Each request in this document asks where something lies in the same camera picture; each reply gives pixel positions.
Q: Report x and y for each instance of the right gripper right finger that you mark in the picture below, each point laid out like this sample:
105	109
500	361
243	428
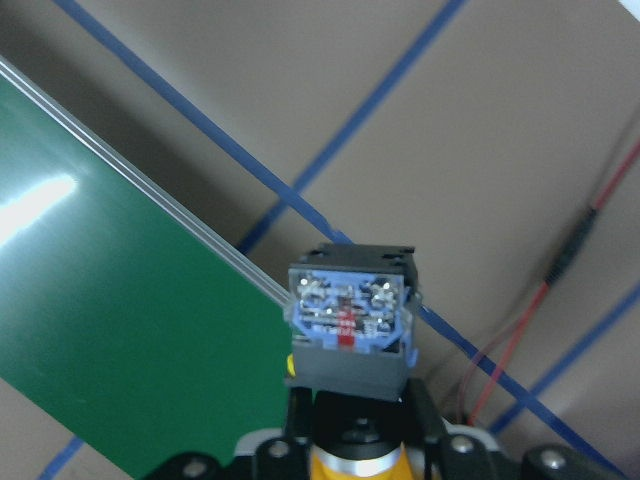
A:
438	449

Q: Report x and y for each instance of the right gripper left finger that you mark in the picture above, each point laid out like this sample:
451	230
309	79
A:
279	453

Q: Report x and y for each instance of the yellow push button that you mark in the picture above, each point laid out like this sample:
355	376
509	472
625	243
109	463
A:
351	314

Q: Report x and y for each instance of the green conveyor belt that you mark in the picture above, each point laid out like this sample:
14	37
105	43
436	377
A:
124	316

